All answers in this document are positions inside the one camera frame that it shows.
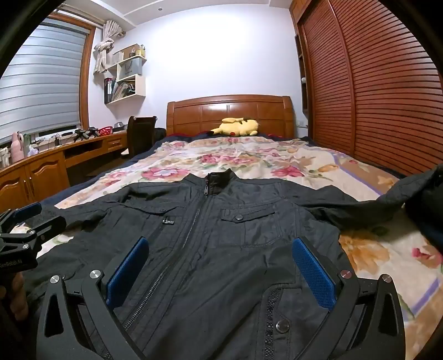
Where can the grey window blind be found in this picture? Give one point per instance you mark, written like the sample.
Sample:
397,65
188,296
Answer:
41,83

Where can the black zip jacket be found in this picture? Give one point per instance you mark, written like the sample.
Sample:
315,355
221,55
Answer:
214,249

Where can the person's left hand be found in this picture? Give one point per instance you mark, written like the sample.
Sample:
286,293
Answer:
20,297

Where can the red basket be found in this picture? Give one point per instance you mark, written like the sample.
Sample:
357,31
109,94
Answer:
105,131

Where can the small lilac figure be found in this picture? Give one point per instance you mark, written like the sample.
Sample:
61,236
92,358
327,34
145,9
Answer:
33,151

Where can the pink bottle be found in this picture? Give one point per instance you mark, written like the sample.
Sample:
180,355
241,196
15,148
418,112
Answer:
17,149

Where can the leaning books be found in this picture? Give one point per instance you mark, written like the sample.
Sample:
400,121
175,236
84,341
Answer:
123,90

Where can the dark folded clothes pile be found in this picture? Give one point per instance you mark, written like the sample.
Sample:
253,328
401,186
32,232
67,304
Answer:
427,214

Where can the white wall shelf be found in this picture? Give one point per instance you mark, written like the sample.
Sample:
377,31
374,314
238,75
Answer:
140,90

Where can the black binder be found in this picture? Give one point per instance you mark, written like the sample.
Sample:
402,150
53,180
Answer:
109,90

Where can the wooden louvred wardrobe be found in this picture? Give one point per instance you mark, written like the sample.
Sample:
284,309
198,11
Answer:
373,86

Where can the wooden bed headboard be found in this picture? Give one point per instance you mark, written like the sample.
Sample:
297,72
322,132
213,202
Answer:
200,114

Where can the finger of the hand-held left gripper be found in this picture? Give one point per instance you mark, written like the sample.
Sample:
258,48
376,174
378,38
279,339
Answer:
48,226
27,210

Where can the wooden window frame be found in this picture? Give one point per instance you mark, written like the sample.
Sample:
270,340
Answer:
87,79

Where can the tied beige curtain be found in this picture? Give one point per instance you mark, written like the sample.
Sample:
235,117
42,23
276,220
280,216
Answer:
103,48

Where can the yellow plush toy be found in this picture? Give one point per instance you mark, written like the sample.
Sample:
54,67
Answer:
238,127

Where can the metal pot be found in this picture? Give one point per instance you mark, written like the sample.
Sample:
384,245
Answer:
119,126

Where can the wooden desk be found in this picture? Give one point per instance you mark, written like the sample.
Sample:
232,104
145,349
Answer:
45,173

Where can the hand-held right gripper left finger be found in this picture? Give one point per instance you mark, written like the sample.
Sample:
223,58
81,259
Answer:
126,273

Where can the grey paper bag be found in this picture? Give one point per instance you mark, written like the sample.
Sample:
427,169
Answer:
129,69

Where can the dark wooden chair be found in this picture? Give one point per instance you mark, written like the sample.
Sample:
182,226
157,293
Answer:
140,136

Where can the floral blanket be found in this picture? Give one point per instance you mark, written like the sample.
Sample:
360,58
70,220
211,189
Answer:
263,162

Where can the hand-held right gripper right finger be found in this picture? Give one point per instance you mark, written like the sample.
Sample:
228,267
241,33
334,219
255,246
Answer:
313,273

